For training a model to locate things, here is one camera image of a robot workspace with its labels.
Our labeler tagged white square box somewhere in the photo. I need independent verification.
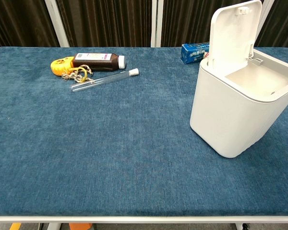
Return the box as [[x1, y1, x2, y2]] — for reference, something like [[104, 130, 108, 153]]
[[189, 0, 288, 159]]

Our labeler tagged blue fabric table mat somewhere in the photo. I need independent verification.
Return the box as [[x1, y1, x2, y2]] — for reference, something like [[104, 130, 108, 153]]
[[0, 46, 288, 217]]

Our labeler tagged glass test tube white cap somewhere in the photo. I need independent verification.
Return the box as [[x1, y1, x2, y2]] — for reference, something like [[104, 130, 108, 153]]
[[70, 68, 140, 93]]

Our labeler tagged brown bottle white cap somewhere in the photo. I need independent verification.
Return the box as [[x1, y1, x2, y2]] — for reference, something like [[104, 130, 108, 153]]
[[72, 53, 126, 72]]

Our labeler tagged blue cardboard box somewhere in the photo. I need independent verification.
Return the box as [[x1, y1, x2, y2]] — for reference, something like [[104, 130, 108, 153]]
[[180, 42, 211, 65]]

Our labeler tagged dark brown curtain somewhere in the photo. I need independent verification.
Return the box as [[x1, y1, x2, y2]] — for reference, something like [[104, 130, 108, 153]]
[[0, 0, 60, 52], [56, 0, 157, 48], [261, 0, 288, 48], [160, 0, 269, 48]]

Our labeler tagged orange plastic object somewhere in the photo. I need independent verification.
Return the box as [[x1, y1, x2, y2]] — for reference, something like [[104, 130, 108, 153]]
[[69, 223, 93, 230]]

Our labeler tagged twine cord with yellow loop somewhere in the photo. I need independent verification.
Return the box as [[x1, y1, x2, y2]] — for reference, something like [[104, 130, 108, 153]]
[[61, 65, 94, 83]]

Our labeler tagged white table frame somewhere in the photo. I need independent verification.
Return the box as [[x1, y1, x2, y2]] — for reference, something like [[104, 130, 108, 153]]
[[0, 215, 288, 230]]

